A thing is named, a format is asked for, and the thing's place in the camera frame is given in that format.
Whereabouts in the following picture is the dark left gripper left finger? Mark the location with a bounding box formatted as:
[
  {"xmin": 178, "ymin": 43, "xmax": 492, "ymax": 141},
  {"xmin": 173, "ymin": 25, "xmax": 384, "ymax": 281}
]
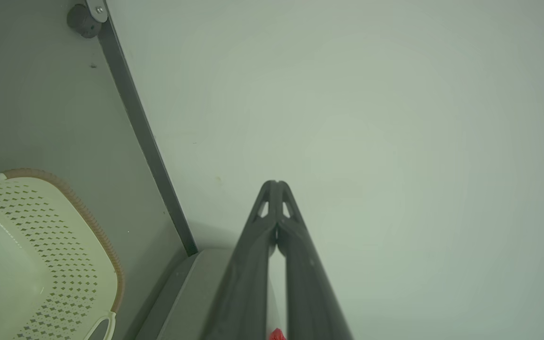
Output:
[{"xmin": 200, "ymin": 180, "xmax": 278, "ymax": 340}]

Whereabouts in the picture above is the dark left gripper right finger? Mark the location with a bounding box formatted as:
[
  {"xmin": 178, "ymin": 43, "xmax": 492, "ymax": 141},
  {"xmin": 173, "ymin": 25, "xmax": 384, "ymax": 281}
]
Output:
[{"xmin": 275, "ymin": 180, "xmax": 354, "ymax": 340}]

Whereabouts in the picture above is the cream perforated laundry basket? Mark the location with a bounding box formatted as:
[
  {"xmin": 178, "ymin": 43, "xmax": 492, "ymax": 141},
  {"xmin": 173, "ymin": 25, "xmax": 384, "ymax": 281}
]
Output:
[{"xmin": 0, "ymin": 168, "xmax": 126, "ymax": 340}]

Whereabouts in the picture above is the black wall baseboard strip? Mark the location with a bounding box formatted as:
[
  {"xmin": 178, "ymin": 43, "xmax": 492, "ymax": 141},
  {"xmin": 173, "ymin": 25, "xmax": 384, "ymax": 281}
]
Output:
[{"xmin": 96, "ymin": 21, "xmax": 200, "ymax": 257}]

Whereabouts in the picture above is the black round frame foot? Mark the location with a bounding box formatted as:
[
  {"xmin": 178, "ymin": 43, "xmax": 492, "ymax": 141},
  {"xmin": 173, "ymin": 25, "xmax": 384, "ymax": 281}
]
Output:
[{"xmin": 67, "ymin": 4, "xmax": 103, "ymax": 39}]

